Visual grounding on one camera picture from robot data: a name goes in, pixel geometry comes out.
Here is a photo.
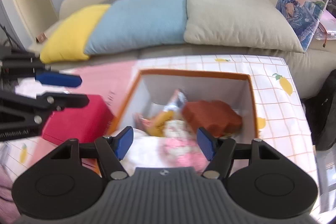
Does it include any beige pillow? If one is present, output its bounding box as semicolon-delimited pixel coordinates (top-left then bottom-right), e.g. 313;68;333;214
184;0;303;53

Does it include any white orange storage box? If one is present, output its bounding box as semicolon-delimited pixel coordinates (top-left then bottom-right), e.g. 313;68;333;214
110;69;259;174

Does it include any red lidded box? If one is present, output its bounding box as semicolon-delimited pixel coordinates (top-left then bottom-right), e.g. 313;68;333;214
42;94;114;145

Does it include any pink fluffy rug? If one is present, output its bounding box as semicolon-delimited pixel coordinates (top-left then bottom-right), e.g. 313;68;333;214
0;166;20;223

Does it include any brown felt piece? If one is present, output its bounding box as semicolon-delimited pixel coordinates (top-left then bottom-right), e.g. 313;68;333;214
182;100;243;138

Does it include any small brown card on sofa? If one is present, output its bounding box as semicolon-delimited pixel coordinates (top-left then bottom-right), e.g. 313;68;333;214
36;32;48;44

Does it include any blue pillow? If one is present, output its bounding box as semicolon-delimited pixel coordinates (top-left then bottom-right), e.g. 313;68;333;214
84;0;187;56

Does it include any black backpack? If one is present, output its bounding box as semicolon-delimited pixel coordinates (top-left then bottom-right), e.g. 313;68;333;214
303;70;336;151

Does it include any colourful snack packet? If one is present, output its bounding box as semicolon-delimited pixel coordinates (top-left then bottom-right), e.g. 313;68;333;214
133;89;187;137

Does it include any pink floral cloth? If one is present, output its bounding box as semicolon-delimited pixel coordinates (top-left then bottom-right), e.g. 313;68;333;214
121;120;209;175

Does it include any anime print pillow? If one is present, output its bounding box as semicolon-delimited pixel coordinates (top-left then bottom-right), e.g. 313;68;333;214
276;0;329;51

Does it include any yellow pillow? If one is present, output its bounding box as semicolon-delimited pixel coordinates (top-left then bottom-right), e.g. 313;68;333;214
40;4;110;64

